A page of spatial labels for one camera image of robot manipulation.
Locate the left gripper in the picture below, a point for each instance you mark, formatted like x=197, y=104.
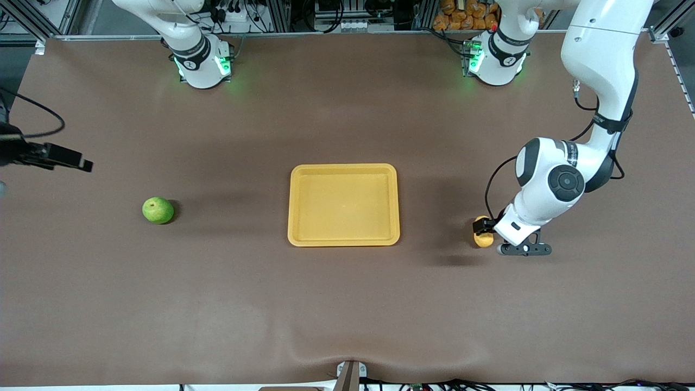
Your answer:
x=495, y=223

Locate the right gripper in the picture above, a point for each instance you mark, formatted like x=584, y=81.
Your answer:
x=15, y=151

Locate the yellow potato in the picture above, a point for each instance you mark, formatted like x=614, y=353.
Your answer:
x=483, y=240

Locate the green apple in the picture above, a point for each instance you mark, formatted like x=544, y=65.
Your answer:
x=157, y=210

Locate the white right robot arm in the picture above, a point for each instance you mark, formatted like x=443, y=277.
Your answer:
x=190, y=32

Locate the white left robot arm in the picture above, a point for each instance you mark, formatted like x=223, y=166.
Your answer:
x=597, y=54

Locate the yellow plastic tray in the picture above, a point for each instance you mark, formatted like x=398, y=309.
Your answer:
x=343, y=205

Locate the brown table mat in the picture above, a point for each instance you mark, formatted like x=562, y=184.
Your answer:
x=347, y=304

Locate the bag of orange snacks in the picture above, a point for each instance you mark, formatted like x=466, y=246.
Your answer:
x=461, y=19

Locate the white power strip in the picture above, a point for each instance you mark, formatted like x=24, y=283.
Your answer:
x=239, y=24

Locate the aluminium frame strut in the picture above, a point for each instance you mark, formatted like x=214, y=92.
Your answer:
x=673, y=21
x=32, y=19

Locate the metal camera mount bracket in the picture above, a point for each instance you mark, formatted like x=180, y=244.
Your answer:
x=349, y=376

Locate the aluminium table edge rail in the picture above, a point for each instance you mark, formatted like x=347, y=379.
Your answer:
x=347, y=35

